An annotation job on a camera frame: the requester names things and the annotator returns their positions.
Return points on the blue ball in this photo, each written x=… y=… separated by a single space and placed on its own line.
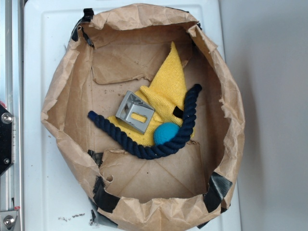
x=165 y=132

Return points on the yellow microfiber cloth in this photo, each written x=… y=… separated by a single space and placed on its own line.
x=165 y=94

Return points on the brown paper bag container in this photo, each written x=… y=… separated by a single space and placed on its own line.
x=122 y=49

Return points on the black mounting plate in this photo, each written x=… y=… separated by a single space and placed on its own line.
x=6 y=136

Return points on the grey metal angle bracket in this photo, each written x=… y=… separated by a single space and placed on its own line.
x=134 y=113

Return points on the aluminium frame rail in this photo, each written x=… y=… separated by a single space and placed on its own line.
x=11 y=98

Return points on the metal corner bracket with bolt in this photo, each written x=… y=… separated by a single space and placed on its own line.
x=10 y=220

